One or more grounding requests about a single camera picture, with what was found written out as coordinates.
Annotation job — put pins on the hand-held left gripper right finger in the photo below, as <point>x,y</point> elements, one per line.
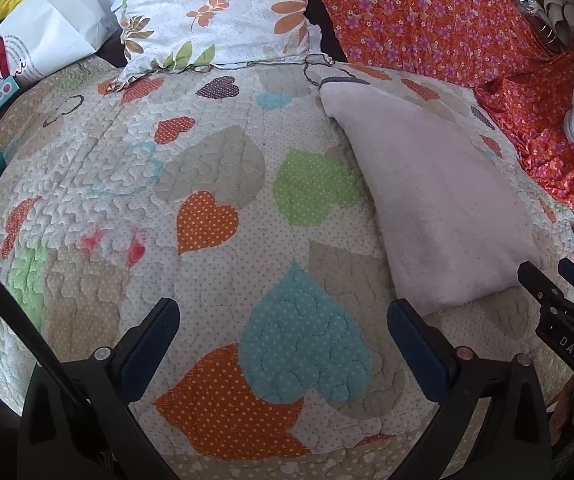
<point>412,345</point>

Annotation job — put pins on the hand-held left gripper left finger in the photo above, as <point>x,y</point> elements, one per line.
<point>152,345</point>

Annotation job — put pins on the pale pink garment grey trim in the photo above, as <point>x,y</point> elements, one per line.
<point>432,195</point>

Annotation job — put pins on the heart patchwork quilt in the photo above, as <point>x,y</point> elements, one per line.
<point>217,270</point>

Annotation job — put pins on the orange floral bedsheet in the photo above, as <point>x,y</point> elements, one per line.
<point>417,20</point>

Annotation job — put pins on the white paper bag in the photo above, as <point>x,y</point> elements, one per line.
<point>52,35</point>

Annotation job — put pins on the white floral pillow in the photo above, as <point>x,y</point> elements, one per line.
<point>217,10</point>

